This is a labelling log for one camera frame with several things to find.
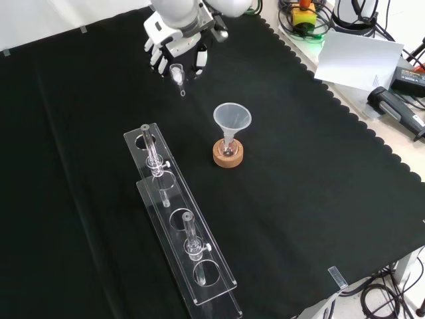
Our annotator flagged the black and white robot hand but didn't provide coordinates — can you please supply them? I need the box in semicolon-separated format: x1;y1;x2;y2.
143;11;209;80

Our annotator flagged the translucent plastic funnel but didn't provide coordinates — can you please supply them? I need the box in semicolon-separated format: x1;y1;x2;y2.
212;102;254;148

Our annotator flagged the small round-bottom glass flask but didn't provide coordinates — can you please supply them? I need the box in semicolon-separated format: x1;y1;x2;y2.
220;137;238;158

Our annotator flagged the clear acrylic funnel stand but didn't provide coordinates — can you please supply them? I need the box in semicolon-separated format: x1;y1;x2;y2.
123;122;244;319

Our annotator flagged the yellow stop button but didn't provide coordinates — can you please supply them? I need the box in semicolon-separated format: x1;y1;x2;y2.
290;0;317;28

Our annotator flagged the black bench cloth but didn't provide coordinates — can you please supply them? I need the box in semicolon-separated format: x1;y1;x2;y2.
0;3;425;319

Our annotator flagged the black handheld device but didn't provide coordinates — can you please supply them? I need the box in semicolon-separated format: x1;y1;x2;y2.
366;86;425;143

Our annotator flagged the black power adapter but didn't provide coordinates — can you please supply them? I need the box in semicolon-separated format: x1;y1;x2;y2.
389;64;425;99

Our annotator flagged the clear tape strip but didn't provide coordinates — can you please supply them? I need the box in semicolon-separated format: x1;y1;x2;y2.
327;265;349;290

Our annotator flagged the white table leg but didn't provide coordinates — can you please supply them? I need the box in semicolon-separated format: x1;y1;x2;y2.
394;246;425;287

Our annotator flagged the cork ring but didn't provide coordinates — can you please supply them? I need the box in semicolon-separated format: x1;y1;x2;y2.
212;138;246;169

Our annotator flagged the black floor cable bundle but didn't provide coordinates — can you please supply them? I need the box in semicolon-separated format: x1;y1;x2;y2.
341;258;425;319

